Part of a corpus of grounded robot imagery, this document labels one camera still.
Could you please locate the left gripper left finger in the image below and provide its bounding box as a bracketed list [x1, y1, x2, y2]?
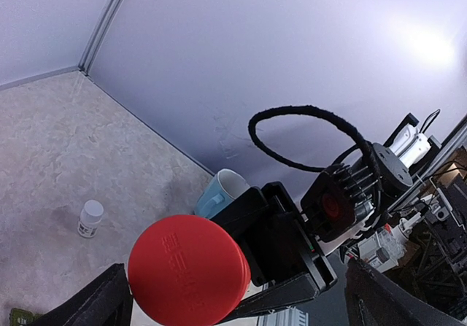
[43, 263, 133, 325]

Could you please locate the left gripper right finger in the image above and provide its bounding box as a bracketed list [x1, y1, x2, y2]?
[345, 258, 462, 326]

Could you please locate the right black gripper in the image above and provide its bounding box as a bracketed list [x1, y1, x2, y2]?
[212, 182, 337, 319]

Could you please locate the red pill bottle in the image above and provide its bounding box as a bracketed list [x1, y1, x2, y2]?
[128, 215, 251, 325]

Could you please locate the white pill bottle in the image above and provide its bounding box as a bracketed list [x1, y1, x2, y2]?
[77, 200, 104, 238]

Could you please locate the green weekly pill organizer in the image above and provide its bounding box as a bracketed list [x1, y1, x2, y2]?
[9, 308, 42, 326]

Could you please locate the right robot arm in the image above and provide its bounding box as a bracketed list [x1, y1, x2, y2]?
[212, 106, 441, 321]

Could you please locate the light blue mug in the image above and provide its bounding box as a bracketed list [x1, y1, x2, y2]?
[194, 168, 250, 219]

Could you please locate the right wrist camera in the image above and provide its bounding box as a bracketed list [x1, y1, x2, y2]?
[300, 163, 377, 243]

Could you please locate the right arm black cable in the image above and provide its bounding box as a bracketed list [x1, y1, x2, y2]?
[247, 104, 382, 203]

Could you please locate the right aluminium frame post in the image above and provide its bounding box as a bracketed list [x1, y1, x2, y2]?
[78, 0, 123, 75]

